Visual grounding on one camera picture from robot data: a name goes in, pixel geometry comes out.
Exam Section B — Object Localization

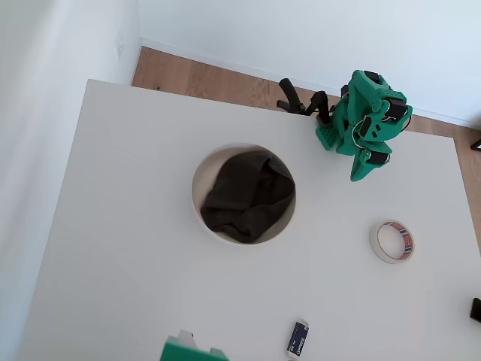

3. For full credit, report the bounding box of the blue and white eraser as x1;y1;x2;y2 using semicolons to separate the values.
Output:
285;319;312;359

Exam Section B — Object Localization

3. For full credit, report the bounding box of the white bowl with dark cloth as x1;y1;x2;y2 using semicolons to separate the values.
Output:
190;141;298;246

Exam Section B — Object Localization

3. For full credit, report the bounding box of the dark grey cloth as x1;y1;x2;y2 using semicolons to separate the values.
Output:
200;150;296;244

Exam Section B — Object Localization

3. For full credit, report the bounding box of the white masking tape roll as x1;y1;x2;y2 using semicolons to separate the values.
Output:
368;220;416;265

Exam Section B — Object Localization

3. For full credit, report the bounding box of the white plastic piece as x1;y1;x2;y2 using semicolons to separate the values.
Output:
177;329;199;349

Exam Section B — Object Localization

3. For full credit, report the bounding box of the green printed part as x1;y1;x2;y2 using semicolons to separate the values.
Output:
160;336;230;361

